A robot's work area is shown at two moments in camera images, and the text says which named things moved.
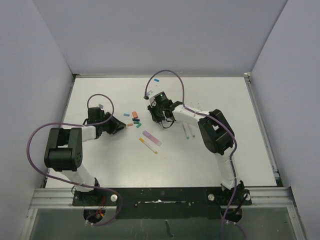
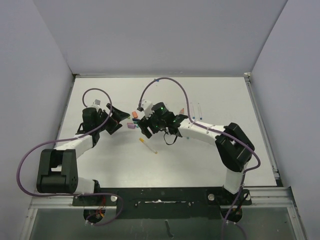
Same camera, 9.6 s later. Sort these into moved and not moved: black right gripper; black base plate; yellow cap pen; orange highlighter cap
Moved: black right gripper
Not moved: yellow cap pen; orange highlighter cap; black base plate
